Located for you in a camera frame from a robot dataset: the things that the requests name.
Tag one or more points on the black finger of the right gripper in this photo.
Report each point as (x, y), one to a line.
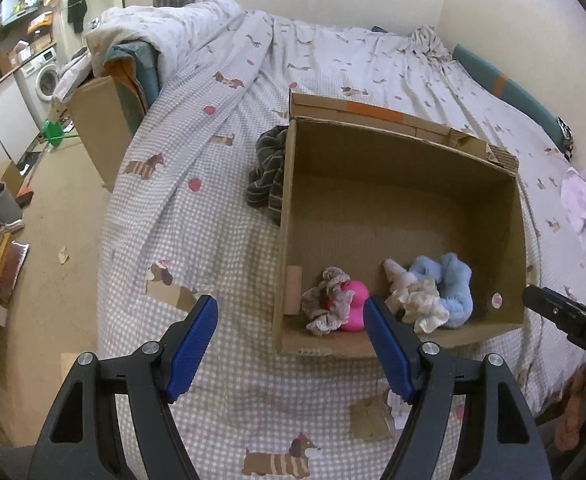
(569, 316)

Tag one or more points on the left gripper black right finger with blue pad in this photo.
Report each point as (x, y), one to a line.
(498, 438)

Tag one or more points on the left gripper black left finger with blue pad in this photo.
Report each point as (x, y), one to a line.
(81, 438)

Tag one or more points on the brown cloth piece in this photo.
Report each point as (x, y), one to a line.
(381, 417)

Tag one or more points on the cream ruffled scrunchie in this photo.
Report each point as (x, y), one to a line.
(417, 302)

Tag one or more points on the pink soft toy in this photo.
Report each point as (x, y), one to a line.
(355, 304)

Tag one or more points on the person's hand holding gripper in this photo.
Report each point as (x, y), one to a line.
(567, 429)

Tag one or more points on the light blue fluffy scrunchie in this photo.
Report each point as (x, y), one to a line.
(453, 280)

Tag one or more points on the white folded sock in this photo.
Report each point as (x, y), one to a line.
(398, 272)

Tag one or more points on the beige grey scrunchie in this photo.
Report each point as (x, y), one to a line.
(320, 321)

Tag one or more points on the teal orange bed cushion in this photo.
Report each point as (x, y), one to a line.
(507, 90)

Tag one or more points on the dachshund print bed sheet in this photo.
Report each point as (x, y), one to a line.
(197, 205)

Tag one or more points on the open brown cardboard box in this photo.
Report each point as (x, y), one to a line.
(363, 183)

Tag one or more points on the dark striped cloth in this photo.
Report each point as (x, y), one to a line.
(265, 189)

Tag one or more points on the green plastic tool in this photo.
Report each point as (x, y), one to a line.
(54, 133)

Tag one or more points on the large cardboard box beside bed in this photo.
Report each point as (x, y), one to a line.
(106, 115)

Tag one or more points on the white washing machine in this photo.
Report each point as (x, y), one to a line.
(37, 80)

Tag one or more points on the bunched white duvet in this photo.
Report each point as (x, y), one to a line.
(172, 32)

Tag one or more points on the black hanging garment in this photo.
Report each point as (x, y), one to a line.
(77, 10)

